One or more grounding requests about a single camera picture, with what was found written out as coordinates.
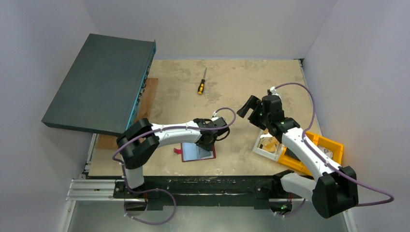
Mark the white frame tray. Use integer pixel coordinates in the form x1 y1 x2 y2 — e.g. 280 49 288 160
252 129 285 162

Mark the wooden board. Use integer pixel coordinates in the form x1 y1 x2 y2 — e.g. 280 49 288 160
94 78 159 151

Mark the yellow plastic bin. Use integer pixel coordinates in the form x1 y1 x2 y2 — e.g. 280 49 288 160
278 131 344 176

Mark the aluminium rail frame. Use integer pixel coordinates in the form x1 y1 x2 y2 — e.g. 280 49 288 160
67 176 302 204

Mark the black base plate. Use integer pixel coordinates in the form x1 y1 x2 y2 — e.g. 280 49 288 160
113 175 300 213

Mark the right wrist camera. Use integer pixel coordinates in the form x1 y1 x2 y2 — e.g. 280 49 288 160
267 87 281 98

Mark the dark grey network switch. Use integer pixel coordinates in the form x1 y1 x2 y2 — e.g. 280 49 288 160
42 34 156 136

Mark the red card holder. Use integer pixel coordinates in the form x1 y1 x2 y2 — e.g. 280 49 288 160
174 143 216 162

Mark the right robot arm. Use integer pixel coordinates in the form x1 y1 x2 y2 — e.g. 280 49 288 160
236 95 358 218

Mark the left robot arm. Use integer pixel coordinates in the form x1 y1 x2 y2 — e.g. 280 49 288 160
116 116 230 198

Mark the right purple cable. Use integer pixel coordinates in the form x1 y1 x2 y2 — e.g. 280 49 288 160
269 82 395 218

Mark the yellow black screwdriver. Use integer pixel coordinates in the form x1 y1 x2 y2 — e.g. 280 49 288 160
197 68 207 95

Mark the gold card with stripe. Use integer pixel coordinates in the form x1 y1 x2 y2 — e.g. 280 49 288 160
259 135 280 153

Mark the white VIP credit card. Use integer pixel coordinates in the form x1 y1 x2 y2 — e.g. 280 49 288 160
318 145 334 160

